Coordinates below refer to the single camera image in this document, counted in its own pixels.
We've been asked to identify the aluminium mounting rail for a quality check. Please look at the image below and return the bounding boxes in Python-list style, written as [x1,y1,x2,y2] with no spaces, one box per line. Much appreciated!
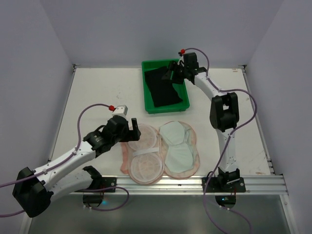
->
[70,175,288,195]

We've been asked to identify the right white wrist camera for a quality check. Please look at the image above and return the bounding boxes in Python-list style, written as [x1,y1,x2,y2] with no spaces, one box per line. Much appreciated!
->
[177,49,186,65]

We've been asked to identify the green plastic tray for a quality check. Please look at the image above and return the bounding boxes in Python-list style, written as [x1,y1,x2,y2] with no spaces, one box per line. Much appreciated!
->
[141,59,190,114]

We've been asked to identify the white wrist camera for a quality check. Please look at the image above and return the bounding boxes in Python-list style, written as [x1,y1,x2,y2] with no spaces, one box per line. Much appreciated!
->
[177,49,186,65]
[108,105,128,118]

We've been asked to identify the floral mesh laundry bag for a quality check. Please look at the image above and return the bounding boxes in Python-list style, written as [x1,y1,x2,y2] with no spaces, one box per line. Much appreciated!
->
[120,121,200,185]

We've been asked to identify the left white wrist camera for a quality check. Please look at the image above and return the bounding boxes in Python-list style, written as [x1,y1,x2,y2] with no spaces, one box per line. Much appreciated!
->
[108,105,128,118]

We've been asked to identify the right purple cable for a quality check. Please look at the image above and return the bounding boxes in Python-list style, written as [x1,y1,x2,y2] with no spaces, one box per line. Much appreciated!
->
[177,47,258,234]

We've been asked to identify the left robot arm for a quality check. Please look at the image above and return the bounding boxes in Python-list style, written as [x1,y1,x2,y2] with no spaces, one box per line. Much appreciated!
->
[12,115,141,217]

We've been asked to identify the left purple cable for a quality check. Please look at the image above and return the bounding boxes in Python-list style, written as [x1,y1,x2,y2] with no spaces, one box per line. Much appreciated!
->
[0,103,130,217]

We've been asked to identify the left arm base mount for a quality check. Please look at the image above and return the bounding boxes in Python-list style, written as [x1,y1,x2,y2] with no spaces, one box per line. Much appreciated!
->
[82,177,117,208]

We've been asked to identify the black bra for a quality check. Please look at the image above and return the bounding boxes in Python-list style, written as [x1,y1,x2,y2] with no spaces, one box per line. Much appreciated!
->
[144,63,183,108]

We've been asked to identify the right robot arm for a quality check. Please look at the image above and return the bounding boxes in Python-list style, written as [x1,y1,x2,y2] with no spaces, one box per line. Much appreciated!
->
[162,50,246,194]

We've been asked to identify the purple cable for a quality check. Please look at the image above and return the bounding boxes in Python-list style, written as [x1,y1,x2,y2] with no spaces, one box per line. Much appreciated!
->
[0,103,130,217]
[177,47,258,234]

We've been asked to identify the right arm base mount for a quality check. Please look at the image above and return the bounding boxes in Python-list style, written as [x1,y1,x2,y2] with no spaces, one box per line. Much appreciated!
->
[201,177,247,209]

